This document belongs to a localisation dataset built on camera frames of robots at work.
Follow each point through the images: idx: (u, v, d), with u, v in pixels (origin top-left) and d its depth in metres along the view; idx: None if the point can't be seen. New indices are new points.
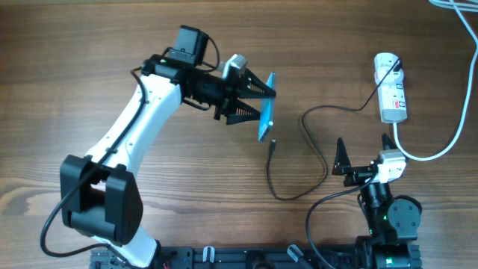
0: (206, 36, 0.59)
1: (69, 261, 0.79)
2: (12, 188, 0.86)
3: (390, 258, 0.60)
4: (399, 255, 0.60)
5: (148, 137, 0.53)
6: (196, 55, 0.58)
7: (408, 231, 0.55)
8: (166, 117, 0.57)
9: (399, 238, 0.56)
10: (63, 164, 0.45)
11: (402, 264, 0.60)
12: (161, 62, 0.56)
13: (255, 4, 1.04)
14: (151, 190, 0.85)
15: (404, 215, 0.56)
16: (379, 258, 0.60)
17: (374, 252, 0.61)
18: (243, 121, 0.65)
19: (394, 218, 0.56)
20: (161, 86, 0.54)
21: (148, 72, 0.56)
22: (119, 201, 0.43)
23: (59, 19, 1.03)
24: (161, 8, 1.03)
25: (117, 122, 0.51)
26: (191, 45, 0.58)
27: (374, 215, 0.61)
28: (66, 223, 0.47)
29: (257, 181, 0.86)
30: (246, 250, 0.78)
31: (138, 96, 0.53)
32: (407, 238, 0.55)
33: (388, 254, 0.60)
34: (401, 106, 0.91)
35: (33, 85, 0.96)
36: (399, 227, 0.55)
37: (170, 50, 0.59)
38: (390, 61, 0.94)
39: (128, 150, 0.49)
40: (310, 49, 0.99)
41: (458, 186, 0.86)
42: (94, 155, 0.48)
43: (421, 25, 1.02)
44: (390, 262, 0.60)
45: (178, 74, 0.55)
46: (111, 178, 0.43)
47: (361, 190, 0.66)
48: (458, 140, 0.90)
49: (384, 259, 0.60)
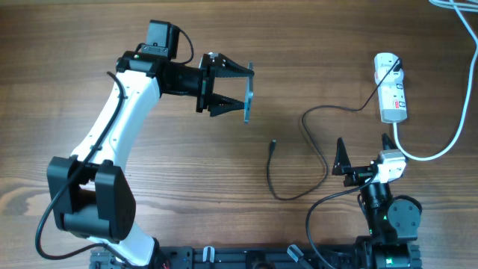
0: (176, 28, 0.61)
1: (69, 261, 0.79)
2: (12, 188, 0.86)
3: (390, 258, 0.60)
4: (399, 255, 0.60)
5: (131, 131, 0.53)
6: (168, 48, 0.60)
7: (408, 231, 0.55)
8: (147, 111, 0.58)
9: (399, 238, 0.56)
10: (50, 166, 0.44)
11: (402, 264, 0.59)
12: (135, 57, 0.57)
13: (255, 5, 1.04)
14: (150, 190, 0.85)
15: (404, 215, 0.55)
16: (379, 258, 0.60)
17: (374, 252, 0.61)
18: (226, 110, 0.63)
19: (394, 218, 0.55)
20: (138, 81, 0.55)
21: (123, 69, 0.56)
22: (110, 195, 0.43)
23: (59, 19, 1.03)
24: (162, 8, 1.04)
25: (98, 121, 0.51)
26: (163, 38, 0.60)
27: (374, 215, 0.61)
28: (60, 226, 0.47)
29: (257, 181, 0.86)
30: (246, 249, 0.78)
31: (116, 93, 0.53)
32: (407, 238, 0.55)
33: (388, 254, 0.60)
34: (401, 106, 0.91)
35: (33, 86, 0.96)
36: (399, 227, 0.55)
37: (143, 45, 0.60)
38: (390, 61, 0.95)
39: (113, 146, 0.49)
40: (309, 49, 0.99)
41: (458, 186, 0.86)
42: (80, 155, 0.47)
43: (420, 25, 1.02)
44: (390, 262, 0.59)
45: (153, 66, 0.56)
46: (100, 173, 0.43)
47: (361, 191, 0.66)
48: (458, 140, 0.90)
49: (384, 260, 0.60)
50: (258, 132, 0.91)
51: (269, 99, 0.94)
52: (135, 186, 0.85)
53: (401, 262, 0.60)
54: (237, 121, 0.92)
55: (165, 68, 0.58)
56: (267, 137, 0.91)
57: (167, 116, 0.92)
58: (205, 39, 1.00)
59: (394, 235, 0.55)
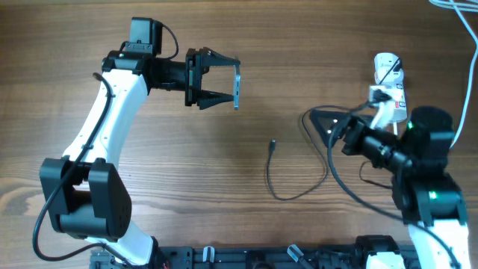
0: (158, 24, 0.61)
1: (70, 261, 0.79)
2: (12, 188, 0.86)
3: (433, 192, 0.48)
4: (447, 188, 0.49)
5: (121, 130, 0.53)
6: (152, 45, 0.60)
7: (445, 140, 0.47)
8: (135, 109, 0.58)
9: (433, 152, 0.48)
10: (42, 167, 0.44)
11: (449, 199, 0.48)
12: (119, 57, 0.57)
13: (255, 5, 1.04)
14: (150, 190, 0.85)
15: (433, 116, 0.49)
16: (423, 190, 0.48)
17: (411, 183, 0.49)
18: (215, 103, 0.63)
19: (424, 122, 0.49)
20: (125, 79, 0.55)
21: (108, 69, 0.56)
22: (104, 193, 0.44)
23: (60, 19, 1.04)
24: (161, 8, 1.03)
25: (87, 122, 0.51)
26: (146, 34, 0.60)
27: (399, 153, 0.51)
28: (56, 228, 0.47)
29: (256, 181, 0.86)
30: (246, 249, 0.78)
31: (103, 93, 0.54)
32: (443, 143, 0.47)
33: (432, 190, 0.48)
34: (401, 106, 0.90)
35: (33, 85, 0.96)
36: (433, 128, 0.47)
37: (127, 43, 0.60)
38: (390, 61, 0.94)
39: (104, 144, 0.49)
40: (309, 49, 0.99)
41: (458, 186, 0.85)
42: (72, 155, 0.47)
43: (421, 25, 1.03)
44: (434, 198, 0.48)
45: (139, 63, 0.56)
46: (92, 172, 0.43)
47: (367, 155, 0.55)
48: (458, 140, 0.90)
49: (429, 195, 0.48)
50: (258, 132, 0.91)
51: (269, 99, 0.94)
52: (135, 186, 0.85)
53: (449, 201, 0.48)
54: (237, 121, 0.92)
55: (150, 65, 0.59)
56: (267, 136, 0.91)
57: (167, 117, 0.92)
58: (205, 39, 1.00)
59: (428, 141, 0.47)
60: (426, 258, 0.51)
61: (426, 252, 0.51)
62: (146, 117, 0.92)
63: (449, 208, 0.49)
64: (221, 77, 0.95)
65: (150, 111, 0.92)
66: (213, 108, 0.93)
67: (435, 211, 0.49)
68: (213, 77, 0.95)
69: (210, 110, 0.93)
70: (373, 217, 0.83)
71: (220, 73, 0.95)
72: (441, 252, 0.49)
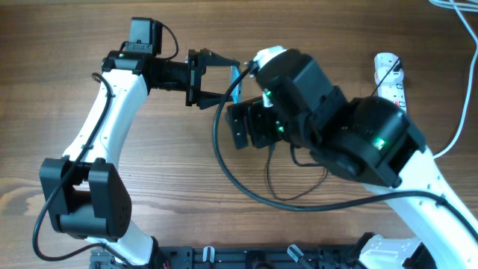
0: (158, 23, 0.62)
1: (70, 261, 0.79)
2: (13, 188, 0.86)
3: (378, 139, 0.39)
4: (385, 122, 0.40)
5: (120, 130, 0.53)
6: (152, 45, 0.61)
7: (310, 74, 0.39)
8: (134, 110, 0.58)
9: (313, 94, 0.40)
10: (42, 167, 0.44)
11: (392, 132, 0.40)
12: (119, 57, 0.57)
13: (255, 5, 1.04)
14: (150, 190, 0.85)
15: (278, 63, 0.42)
16: (366, 148, 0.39)
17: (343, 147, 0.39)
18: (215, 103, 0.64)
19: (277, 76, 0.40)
20: (125, 78, 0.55)
21: (108, 69, 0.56)
22: (104, 193, 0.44)
23: (59, 19, 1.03)
24: (161, 8, 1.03)
25: (87, 122, 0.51)
26: (146, 34, 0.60)
27: None
28: (56, 228, 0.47)
29: (257, 181, 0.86)
30: (246, 249, 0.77)
31: (103, 93, 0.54)
32: (311, 78, 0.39)
33: (374, 138, 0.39)
34: (401, 106, 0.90)
35: (33, 85, 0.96)
36: (289, 72, 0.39)
37: (127, 43, 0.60)
38: (390, 61, 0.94)
39: (104, 144, 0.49)
40: (309, 49, 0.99)
41: (458, 186, 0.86)
42: (72, 155, 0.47)
43: (420, 25, 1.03)
44: (382, 144, 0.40)
45: (139, 64, 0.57)
46: (92, 172, 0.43)
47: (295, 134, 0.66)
48: (458, 140, 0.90)
49: (375, 148, 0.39)
50: None
51: None
52: (135, 186, 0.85)
53: (393, 133, 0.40)
54: None
55: (150, 65, 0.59)
56: None
57: (167, 117, 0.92)
58: (205, 39, 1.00)
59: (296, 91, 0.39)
60: (414, 216, 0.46)
61: (408, 208, 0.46)
62: (146, 117, 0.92)
63: (397, 140, 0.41)
64: (220, 77, 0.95)
65: (149, 112, 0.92)
66: (213, 108, 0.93)
67: (387, 158, 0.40)
68: (213, 77, 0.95)
69: (210, 111, 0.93)
70: (373, 217, 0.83)
71: (220, 73, 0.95)
72: (424, 202, 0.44)
